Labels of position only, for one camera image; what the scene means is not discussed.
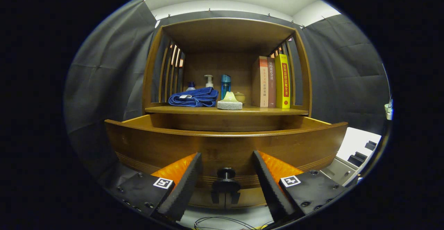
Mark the wooden cabinet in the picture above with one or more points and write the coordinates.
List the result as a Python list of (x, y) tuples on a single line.
[(225, 35)]

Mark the black block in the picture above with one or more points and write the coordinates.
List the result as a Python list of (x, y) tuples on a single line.
[(370, 145), (356, 159)]

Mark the blue glass bottle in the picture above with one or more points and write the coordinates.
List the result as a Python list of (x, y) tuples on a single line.
[(225, 84)]

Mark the brown book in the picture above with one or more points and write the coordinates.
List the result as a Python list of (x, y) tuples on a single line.
[(272, 84)]

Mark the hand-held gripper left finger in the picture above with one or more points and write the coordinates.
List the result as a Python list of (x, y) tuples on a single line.
[(185, 188)]

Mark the white pump bottle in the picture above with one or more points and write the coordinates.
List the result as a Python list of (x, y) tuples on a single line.
[(209, 83)]

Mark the small blue-capped lotion bottle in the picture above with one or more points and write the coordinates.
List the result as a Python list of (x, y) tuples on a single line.
[(190, 87)]

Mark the wooden cabinet door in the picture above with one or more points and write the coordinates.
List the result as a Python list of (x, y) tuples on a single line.
[(249, 197), (201, 198)]

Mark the yellow book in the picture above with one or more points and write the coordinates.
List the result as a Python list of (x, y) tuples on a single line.
[(284, 84)]

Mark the yellow lidded teacup with saucer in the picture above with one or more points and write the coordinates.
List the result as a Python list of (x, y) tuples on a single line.
[(240, 97)]

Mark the white side table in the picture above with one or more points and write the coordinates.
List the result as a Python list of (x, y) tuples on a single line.
[(353, 139)]

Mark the white and green device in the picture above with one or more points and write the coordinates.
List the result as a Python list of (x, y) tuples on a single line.
[(388, 110)]

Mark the blue folded towel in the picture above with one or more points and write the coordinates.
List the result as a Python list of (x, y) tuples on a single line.
[(197, 96)]

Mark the beige book with orange label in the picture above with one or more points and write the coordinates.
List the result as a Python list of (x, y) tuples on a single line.
[(262, 84)]

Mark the wooden countertop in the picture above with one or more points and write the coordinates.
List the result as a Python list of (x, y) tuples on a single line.
[(270, 111)]

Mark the wooden drawer with black knob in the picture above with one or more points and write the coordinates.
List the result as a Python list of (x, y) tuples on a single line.
[(222, 146)]

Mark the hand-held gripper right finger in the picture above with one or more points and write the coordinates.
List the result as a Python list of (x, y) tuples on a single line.
[(270, 188)]

